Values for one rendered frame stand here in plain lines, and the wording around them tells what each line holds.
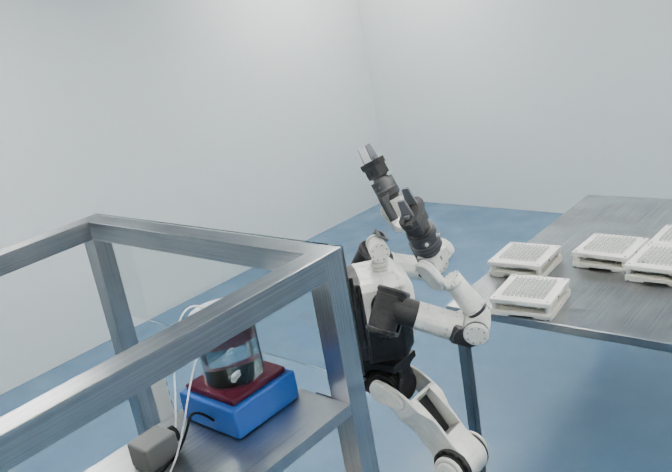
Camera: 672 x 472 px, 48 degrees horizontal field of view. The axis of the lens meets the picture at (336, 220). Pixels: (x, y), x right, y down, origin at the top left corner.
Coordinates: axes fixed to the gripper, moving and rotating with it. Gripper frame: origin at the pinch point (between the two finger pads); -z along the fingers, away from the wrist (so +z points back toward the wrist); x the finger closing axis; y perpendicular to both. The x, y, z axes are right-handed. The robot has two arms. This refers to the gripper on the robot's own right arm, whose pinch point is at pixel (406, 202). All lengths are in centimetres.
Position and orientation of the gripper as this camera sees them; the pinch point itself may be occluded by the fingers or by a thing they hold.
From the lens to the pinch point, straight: 212.3
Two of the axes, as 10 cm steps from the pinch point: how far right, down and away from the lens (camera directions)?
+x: 2.7, -6.7, 6.9
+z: 4.1, 7.3, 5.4
